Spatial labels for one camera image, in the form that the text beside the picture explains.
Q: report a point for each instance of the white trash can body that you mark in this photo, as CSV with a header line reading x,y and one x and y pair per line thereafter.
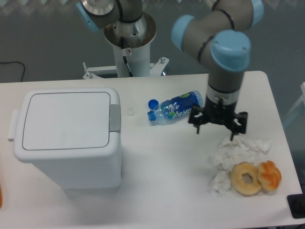
x,y
76,168

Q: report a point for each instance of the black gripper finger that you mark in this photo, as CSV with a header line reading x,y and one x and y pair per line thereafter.
x,y
237,124
198,116

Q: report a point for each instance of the blue plastic water bottle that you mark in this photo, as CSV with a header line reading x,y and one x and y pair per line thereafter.
x,y
175,109

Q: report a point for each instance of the white round sticker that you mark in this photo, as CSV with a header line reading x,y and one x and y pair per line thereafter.
x,y
130,111

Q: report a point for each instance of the plain ring donut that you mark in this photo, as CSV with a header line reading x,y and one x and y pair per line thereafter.
x,y
244,179

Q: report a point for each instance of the black device at table corner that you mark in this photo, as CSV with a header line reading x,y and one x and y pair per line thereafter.
x,y
296,204

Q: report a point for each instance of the small crumpled white tissue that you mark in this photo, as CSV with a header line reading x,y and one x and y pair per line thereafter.
x,y
222,183

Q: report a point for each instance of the white trash can lid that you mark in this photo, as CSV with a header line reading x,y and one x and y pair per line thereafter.
x,y
67,121

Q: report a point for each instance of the large crumpled white tissue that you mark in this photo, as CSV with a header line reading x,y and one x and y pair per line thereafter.
x,y
238,150

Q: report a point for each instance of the white frame at right edge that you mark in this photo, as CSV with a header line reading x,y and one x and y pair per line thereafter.
x,y
296,109

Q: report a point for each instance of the orange glazed twisted bun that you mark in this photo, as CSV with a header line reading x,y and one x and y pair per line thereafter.
x,y
268,175

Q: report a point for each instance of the orange object at left edge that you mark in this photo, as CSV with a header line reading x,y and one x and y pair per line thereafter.
x,y
1,197

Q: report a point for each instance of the blue bottle cap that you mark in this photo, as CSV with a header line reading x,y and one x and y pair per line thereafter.
x,y
153,103

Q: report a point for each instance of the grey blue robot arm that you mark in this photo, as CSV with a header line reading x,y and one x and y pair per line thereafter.
x,y
217,41

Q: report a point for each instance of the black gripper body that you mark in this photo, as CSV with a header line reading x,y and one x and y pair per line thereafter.
x,y
218,113

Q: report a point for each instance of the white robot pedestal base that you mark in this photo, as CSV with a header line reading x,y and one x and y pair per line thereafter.
x,y
131,45

